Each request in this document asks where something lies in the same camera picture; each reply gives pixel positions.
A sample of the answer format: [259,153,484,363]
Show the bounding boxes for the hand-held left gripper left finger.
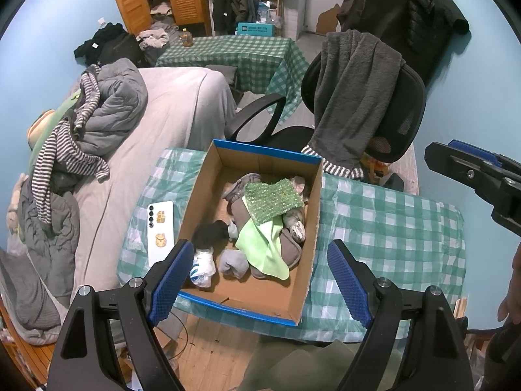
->
[47,239,196,391]

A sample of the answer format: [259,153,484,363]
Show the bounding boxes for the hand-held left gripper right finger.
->
[327,239,475,391]

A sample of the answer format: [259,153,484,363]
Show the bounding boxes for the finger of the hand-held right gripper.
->
[448,139,521,180]
[424,142,505,196]

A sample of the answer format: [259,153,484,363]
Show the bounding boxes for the white blue striped sock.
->
[189,246,217,289]

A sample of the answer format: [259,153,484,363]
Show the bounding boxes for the black sock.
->
[191,220,231,250]

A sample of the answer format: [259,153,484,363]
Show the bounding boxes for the grey-brown fleece mitt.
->
[222,173,303,280]

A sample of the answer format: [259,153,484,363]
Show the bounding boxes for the light grey sock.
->
[218,249,250,280]

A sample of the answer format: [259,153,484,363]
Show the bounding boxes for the white patterned sock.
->
[283,208,307,242]

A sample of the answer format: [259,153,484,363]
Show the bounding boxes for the blue cardboard box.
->
[176,139,324,327]

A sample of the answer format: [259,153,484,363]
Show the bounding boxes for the light green cloth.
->
[235,195,290,281]

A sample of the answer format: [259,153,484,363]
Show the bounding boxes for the green glittery scrub cloth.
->
[243,179,305,225]

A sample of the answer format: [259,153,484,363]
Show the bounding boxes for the person's right hand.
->
[497,244,521,323]

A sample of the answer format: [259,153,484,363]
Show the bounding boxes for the white smartphone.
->
[147,201,176,268]

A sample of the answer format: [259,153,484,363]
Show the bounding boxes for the green checkered tablecloth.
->
[117,147,467,343]
[155,35,310,125]

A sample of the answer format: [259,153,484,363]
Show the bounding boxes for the black office chair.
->
[225,41,427,196]

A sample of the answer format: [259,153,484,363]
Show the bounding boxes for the orange plastic bag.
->
[364,155,387,184]

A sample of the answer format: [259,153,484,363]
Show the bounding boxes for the person's green trousers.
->
[238,338,408,391]

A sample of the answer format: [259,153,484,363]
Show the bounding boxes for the dark grey striped-cuff pants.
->
[301,30,407,179]

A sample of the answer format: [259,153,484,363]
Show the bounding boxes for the grey blanket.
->
[0,179,80,345]

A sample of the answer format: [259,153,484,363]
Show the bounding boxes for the black puffer jacket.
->
[337,0,471,86]

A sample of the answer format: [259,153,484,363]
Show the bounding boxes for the grey striped garment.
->
[32,65,110,224]

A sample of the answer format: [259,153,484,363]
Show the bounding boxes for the bed with grey sheet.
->
[69,65,237,294]

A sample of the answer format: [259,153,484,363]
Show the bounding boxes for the green pillow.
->
[26,90,82,151]

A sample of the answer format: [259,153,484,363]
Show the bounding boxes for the teal box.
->
[237,22,274,36]

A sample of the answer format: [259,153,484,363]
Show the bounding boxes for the black bag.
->
[73,22,141,68]

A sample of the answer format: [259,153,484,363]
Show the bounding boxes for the grey clothes pile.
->
[136,28,169,50]

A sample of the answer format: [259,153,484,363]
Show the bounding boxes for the dark hanging coats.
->
[209,0,261,37]

